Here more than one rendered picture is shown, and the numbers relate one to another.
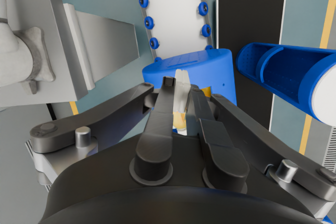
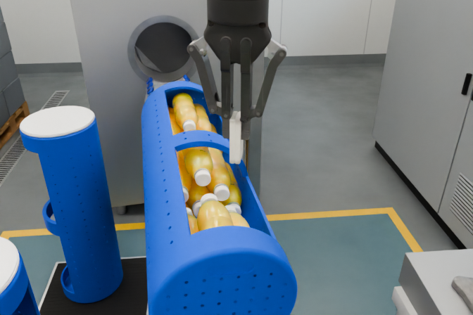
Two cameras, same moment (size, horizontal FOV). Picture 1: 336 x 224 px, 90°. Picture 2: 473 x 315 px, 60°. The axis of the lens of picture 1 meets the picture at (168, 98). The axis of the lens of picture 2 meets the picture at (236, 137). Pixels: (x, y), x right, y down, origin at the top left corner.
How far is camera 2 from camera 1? 0.47 m
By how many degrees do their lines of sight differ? 42
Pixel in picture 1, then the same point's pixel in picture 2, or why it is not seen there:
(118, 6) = not seen: outside the picture
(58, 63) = (453, 306)
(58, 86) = (443, 273)
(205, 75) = (198, 243)
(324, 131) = not seen: outside the picture
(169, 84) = (243, 117)
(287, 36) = not seen: outside the picture
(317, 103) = (10, 263)
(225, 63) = (165, 270)
